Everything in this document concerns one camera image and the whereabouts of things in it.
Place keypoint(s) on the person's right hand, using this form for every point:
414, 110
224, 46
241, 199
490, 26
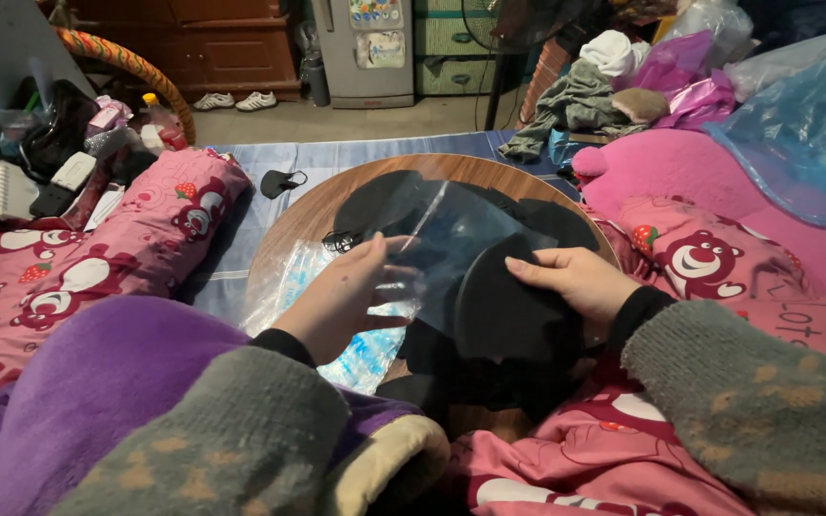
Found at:
585, 283

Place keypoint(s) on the person's left hand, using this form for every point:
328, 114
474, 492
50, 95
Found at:
338, 301

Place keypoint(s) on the clear plastic bag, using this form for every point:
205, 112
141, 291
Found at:
449, 244

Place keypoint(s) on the stack of clear printed bags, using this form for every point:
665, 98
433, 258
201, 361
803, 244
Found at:
341, 344

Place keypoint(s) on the round wooden tray table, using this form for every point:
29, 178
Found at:
312, 215

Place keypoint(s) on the black face mask with loops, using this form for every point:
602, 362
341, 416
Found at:
278, 183

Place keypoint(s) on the pile of black face masks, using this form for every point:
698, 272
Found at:
456, 208

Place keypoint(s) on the pink bear print blanket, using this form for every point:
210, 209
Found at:
635, 444

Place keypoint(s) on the heap of clothes and bags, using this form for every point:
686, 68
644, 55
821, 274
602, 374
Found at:
628, 86

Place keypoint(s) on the white sneaker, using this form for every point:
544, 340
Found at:
256, 101
214, 101

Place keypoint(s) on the red bottle with yellow cap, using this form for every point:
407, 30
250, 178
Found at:
162, 123

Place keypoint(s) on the grey mini fridge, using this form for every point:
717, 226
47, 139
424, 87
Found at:
364, 51

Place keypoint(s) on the black standing fan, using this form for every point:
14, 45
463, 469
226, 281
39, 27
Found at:
506, 43

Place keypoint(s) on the purple fleece blanket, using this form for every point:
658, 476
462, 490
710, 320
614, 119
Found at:
97, 387

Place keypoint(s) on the pink bear print bolster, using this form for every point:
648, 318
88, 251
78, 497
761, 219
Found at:
83, 258

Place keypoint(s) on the blue plastic bag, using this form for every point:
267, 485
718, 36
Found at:
800, 136

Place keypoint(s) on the green drawer unit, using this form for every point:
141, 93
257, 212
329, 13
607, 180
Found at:
449, 46

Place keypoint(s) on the brown wooden cabinet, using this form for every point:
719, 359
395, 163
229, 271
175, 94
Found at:
226, 50

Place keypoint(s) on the white power adapter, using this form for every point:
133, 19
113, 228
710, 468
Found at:
74, 170

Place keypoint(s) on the black phone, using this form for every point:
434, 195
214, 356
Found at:
54, 202

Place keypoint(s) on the colourful hoop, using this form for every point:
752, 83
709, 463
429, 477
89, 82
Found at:
144, 72

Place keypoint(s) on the black handbag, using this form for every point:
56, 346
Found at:
58, 129

